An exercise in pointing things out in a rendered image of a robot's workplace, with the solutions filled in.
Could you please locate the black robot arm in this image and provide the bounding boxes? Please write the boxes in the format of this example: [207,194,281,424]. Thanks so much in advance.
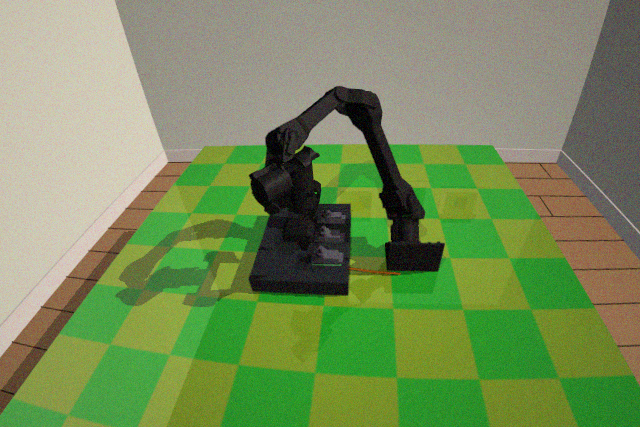
[249,86,425,243]

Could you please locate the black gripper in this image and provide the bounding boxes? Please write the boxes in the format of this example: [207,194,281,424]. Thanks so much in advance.
[282,180,321,251]

